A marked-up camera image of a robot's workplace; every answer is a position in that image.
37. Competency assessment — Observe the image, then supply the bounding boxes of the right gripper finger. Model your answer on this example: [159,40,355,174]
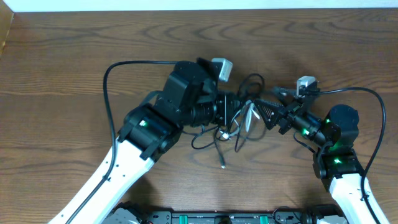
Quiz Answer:
[271,86,297,96]
[254,99,285,130]

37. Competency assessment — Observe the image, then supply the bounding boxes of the white usb cable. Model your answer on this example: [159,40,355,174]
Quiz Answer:
[217,100,261,140]

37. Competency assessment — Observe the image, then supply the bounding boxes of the black usb cable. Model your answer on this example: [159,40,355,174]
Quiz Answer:
[182,73,277,169]

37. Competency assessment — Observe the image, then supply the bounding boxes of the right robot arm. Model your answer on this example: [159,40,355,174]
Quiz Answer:
[254,84,388,223]

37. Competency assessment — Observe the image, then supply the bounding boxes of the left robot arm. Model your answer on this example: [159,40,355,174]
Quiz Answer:
[51,58,242,223]

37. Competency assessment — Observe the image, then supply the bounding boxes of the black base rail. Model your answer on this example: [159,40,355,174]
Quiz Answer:
[103,203,348,224]

